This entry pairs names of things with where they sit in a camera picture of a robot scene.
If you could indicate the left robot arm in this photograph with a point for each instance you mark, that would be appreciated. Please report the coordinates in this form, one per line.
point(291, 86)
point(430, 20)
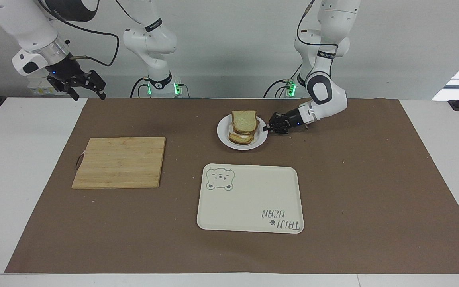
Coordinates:
point(327, 91)

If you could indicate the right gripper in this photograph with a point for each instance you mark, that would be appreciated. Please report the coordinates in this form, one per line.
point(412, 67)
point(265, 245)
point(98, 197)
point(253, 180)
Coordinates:
point(65, 67)

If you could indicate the toast bread slice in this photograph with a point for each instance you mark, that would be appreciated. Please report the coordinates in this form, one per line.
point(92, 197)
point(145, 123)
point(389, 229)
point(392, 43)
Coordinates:
point(244, 121)

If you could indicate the wooden cutting board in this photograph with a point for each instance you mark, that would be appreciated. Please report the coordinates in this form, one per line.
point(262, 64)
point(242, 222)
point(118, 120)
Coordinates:
point(120, 162)

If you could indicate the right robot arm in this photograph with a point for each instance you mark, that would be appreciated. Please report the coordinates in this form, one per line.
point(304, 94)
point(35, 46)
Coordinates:
point(34, 28)

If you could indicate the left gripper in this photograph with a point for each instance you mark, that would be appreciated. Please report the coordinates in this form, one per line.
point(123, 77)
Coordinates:
point(294, 118)

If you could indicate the filled sandwich base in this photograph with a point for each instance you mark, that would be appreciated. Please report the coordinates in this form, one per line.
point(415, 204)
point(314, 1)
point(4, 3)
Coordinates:
point(240, 138)

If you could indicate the cream tray with bear print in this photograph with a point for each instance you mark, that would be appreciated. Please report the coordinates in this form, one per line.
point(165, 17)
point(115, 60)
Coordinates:
point(249, 199)

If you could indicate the white round plate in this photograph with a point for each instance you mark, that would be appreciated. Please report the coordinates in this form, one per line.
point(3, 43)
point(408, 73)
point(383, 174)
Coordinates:
point(223, 133)

